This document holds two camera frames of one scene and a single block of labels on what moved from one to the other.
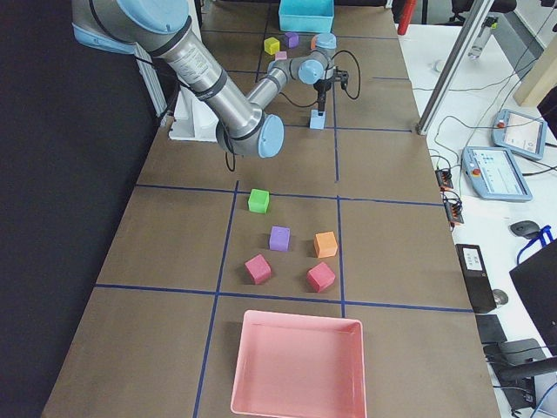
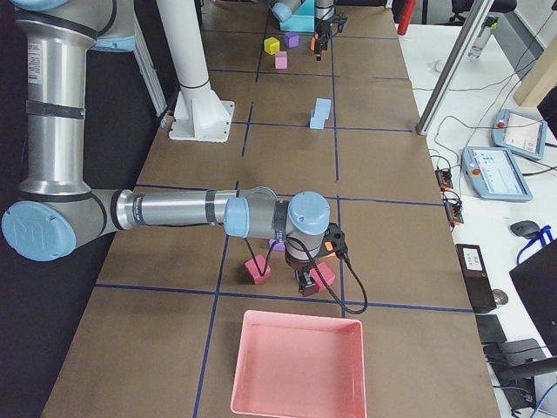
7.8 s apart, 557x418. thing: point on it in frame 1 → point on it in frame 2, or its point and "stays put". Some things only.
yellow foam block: (271, 45) stays put
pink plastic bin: (298, 366) stays put
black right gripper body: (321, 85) → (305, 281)
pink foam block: (281, 55) stays put
